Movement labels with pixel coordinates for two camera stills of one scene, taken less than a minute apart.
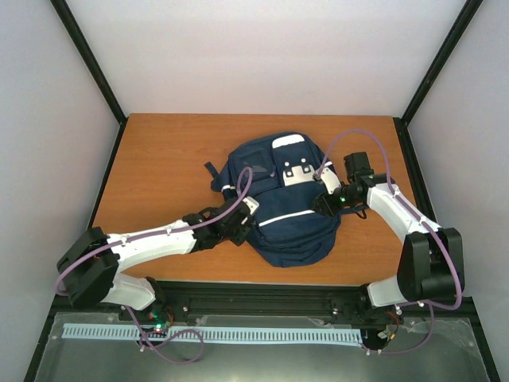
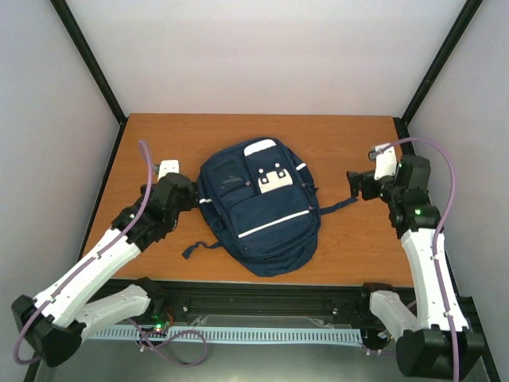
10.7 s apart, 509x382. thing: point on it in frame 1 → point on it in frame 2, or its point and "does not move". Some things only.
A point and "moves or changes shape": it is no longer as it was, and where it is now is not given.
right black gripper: x=328 y=208 → x=355 y=179
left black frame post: x=93 y=69 does not move
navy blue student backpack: x=277 y=171 moves or changes shape
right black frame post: x=402 y=122 does not move
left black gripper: x=240 y=239 → x=193 y=198
